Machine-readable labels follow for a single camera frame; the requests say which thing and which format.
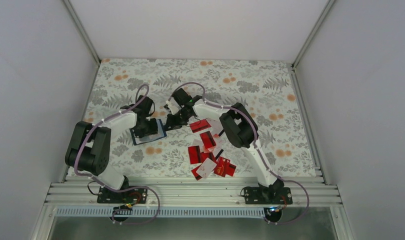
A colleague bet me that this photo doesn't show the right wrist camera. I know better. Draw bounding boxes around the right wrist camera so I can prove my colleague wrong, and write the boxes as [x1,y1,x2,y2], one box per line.
[172,87,193,107]

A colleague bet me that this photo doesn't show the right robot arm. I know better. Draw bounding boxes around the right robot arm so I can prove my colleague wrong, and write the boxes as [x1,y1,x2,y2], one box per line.
[164,87,285,204]

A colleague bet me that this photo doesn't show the white vip chip card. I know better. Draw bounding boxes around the white vip chip card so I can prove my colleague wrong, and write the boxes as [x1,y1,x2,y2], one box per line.
[136,133,166,143]

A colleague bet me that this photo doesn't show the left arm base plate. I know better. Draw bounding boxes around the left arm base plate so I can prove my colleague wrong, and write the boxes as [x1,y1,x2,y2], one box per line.
[96,187,148,204]

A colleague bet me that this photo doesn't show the white floral card front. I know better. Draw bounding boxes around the white floral card front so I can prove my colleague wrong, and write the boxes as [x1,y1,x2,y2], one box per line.
[196,158,217,178]

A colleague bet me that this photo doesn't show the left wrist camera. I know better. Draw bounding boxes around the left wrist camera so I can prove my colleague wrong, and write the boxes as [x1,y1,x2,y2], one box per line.
[135,95,155,117]

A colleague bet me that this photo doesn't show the red card gold ribbon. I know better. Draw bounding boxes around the red card gold ribbon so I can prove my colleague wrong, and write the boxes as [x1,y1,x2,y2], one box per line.
[213,157,237,177]

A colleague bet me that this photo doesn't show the red card black stripe middle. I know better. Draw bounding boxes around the red card black stripe middle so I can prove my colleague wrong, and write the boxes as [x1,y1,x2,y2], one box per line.
[199,131,217,150]

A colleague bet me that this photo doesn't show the red card black stripe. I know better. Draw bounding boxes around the red card black stripe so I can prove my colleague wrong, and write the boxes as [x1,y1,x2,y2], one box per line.
[188,145,203,165]
[199,131,217,150]
[189,119,212,133]

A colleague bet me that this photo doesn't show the red card black stripe left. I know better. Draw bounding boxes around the red card black stripe left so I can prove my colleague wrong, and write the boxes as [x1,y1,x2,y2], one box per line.
[188,145,203,165]

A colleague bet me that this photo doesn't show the aluminium rail frame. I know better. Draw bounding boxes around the aluminium rail frame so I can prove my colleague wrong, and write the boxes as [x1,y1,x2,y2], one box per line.
[44,176,343,207]

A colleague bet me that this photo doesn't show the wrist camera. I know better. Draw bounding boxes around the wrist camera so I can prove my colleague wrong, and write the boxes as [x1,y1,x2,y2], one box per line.
[172,87,193,107]
[135,95,155,117]

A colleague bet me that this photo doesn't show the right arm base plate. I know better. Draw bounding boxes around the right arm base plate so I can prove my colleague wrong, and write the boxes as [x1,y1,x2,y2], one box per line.
[240,186,293,205]

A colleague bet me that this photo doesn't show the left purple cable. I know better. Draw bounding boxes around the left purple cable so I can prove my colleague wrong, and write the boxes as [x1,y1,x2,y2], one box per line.
[73,83,161,226]

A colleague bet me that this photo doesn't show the white card black stripe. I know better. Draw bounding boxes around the white card black stripe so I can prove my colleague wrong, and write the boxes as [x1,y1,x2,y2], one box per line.
[206,118,223,139]

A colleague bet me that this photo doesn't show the red card black stripe top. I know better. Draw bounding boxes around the red card black stripe top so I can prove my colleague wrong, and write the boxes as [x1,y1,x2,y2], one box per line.
[189,119,212,133]

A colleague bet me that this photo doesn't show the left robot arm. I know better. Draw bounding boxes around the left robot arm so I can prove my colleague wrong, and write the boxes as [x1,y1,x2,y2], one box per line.
[64,95,161,203]

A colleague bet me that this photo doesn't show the blue card holder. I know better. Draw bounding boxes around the blue card holder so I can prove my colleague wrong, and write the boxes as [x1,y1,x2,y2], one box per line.
[129,118,167,146]

